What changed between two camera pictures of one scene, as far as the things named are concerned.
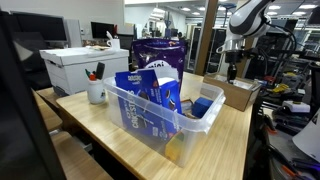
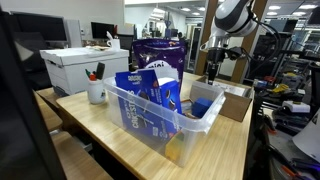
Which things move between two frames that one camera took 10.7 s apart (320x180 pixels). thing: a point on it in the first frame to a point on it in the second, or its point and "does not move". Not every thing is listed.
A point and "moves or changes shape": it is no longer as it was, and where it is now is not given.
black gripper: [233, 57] to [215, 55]
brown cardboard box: [241, 95] moves or changes shape
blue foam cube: [200, 107] does not move
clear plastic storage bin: [161, 111] does not move
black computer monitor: [99, 29] does not move
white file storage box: [67, 66] does not move
